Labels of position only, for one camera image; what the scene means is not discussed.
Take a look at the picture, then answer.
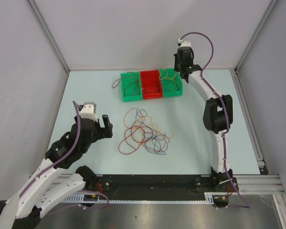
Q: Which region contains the yellow wire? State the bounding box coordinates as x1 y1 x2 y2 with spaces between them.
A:
159 58 181 91

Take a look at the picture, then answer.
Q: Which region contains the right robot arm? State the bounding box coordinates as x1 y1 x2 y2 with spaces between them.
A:
174 44 233 191

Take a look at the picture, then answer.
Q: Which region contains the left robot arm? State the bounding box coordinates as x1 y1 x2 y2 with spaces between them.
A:
0 115 113 229

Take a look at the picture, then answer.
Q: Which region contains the right green bin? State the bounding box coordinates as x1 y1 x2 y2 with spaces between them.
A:
159 68 183 97

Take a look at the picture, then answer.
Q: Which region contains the green bin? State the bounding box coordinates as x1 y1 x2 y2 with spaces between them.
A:
120 72 143 102
159 68 183 97

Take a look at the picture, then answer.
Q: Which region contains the red bin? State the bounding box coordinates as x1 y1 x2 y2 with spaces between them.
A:
140 70 163 100

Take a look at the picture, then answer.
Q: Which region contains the left green bin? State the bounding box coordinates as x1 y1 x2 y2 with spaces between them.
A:
120 72 143 102

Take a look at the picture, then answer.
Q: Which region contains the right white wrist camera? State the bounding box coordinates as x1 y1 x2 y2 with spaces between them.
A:
177 39 191 47

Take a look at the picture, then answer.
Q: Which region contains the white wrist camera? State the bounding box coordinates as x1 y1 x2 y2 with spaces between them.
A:
177 39 191 47
79 102 98 121

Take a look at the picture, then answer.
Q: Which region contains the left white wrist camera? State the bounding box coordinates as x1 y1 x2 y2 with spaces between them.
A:
79 102 98 121

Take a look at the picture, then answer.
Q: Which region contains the grey slotted cable duct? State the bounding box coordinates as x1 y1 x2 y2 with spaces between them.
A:
62 194 214 205

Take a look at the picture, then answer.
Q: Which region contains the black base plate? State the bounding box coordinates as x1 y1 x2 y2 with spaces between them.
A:
84 175 235 201

